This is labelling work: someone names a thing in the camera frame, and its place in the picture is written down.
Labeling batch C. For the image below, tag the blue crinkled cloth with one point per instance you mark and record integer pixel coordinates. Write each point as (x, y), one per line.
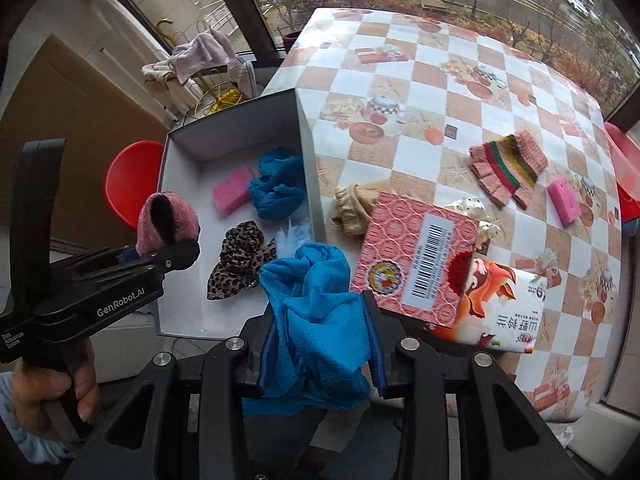
(310, 320)
(277, 190)

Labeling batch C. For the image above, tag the red plastic basin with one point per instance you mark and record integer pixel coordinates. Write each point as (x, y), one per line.
(631, 210)

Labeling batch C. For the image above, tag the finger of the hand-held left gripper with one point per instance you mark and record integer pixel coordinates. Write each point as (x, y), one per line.
(172, 260)
(130, 255)

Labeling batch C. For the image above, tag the orange printed tissue pack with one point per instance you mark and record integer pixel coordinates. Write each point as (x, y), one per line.
(500, 300)

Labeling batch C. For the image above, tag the pink plastic basin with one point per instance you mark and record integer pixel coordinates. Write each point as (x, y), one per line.
(625, 160)

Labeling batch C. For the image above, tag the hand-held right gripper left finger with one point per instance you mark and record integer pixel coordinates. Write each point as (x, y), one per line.
(265, 360)

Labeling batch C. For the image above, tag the checkered printed tablecloth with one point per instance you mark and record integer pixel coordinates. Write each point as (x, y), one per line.
(425, 85)

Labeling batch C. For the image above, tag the pink sock with black lining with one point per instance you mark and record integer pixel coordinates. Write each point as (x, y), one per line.
(150, 225)

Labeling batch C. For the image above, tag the beige knit sock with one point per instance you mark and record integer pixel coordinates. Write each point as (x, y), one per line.
(350, 210)

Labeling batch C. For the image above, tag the grey white cloth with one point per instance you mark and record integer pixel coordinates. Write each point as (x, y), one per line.
(246, 77)

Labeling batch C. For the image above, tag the beige towel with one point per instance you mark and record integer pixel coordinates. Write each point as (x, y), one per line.
(160, 72)

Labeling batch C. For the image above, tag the white low cabinet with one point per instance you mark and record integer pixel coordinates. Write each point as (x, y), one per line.
(130, 350)

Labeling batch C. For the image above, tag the pink sponge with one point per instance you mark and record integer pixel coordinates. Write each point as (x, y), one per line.
(562, 202)
(232, 192)

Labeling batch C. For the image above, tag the red plastic chair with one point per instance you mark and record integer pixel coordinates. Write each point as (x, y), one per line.
(130, 175)

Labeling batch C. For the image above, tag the red patterned flat box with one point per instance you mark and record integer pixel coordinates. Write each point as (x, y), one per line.
(390, 240)

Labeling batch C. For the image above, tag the grey cardboard storage box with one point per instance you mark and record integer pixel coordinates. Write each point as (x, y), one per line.
(225, 316)

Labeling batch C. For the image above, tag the person's left hand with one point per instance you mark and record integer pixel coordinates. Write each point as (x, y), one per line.
(35, 395)

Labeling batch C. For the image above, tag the cream polka-dot scrunchie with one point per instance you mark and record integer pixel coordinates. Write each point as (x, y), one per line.
(462, 207)

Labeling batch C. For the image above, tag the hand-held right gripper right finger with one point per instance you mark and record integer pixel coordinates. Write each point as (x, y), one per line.
(378, 360)

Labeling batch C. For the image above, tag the light blue feather puff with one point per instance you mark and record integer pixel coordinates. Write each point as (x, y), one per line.
(295, 237)

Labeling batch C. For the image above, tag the brown cardboard sheet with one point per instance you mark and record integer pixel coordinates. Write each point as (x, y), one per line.
(85, 125)

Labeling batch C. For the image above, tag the leopard print scrunchie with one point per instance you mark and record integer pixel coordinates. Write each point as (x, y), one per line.
(240, 255)

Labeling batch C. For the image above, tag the pink towel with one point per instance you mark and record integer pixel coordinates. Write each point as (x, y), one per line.
(200, 52)

